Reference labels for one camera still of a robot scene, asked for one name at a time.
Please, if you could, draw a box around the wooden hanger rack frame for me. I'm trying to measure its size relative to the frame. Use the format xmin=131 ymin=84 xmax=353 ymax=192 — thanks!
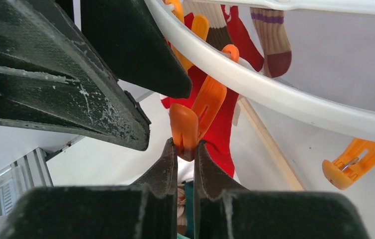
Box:
xmin=237 ymin=96 xmax=306 ymax=191

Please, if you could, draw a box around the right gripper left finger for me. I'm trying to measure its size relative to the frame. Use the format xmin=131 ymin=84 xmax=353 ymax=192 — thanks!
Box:
xmin=0 ymin=139 xmax=178 ymax=239

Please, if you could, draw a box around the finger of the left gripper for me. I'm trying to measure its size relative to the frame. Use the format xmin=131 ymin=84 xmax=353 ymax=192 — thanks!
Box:
xmin=0 ymin=0 xmax=150 ymax=151
xmin=81 ymin=0 xmax=192 ymax=98

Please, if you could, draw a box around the red white striped hanging sock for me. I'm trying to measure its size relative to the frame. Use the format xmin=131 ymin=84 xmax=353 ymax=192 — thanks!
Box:
xmin=221 ymin=4 xmax=264 ymax=72

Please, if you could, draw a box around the orange peg at right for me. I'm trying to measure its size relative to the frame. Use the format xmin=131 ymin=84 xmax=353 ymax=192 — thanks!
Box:
xmin=322 ymin=138 xmax=375 ymax=190

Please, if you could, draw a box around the plain red hanging sock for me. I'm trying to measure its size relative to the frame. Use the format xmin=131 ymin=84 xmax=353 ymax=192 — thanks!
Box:
xmin=161 ymin=13 xmax=241 ymax=179

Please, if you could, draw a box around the orange clothes peg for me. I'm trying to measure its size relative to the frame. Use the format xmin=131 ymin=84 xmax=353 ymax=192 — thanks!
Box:
xmin=169 ymin=44 xmax=240 ymax=162

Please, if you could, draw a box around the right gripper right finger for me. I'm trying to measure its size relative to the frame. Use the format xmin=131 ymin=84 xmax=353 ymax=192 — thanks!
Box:
xmin=193 ymin=141 xmax=369 ymax=239

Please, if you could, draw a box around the white round clip hanger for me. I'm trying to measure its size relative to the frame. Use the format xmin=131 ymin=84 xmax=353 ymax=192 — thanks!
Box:
xmin=145 ymin=0 xmax=375 ymax=141

